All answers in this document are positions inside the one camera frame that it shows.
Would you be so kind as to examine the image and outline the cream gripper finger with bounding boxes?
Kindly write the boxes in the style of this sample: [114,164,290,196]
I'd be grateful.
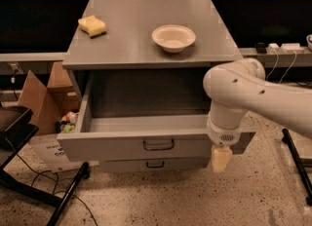
[212,160,229,173]

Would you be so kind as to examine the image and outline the grey top drawer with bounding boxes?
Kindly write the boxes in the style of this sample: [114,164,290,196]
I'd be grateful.
[57,70,256,163]

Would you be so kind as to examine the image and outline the grey drawer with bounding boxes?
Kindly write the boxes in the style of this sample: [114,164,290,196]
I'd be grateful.
[57,70,256,163]
[99,157,210,172]

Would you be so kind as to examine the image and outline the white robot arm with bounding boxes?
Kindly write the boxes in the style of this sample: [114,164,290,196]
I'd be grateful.
[203,58,312,172]

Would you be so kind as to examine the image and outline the grey bottom drawer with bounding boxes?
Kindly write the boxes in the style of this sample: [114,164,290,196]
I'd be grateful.
[99,157,210,172]

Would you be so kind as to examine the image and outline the grey drawer cabinet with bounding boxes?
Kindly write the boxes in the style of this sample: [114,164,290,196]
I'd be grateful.
[61,0,244,173]

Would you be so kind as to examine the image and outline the black stand leg right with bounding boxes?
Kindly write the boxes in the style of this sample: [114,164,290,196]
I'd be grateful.
[282,129,312,206]

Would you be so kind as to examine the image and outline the black adapter on ledge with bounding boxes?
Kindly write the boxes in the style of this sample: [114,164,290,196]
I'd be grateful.
[255,42,267,54]

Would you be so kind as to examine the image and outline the white paper bowl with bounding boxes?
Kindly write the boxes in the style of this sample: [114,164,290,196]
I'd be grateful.
[152,24,196,54]

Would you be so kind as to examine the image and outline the white power strip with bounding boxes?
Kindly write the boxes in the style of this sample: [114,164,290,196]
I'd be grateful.
[267,43,304,55]

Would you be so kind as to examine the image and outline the colourful items in box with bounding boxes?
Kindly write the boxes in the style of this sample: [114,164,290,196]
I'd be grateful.
[57,111,79,133]

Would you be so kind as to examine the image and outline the brown cardboard box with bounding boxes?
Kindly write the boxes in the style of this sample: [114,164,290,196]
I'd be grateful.
[18,61,100,173]

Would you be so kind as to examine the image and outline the yellow sponge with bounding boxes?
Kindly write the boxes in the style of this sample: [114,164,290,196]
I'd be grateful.
[78,16,106,37]

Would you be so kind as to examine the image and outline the black stand left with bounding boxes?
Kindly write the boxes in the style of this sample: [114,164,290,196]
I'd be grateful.
[0,106,90,226]

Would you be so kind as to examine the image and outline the white hanging cable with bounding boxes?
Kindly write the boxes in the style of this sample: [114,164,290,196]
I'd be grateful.
[265,48,298,85]

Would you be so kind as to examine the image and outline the black floor cable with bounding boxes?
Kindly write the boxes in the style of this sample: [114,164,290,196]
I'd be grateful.
[6,136,99,226]

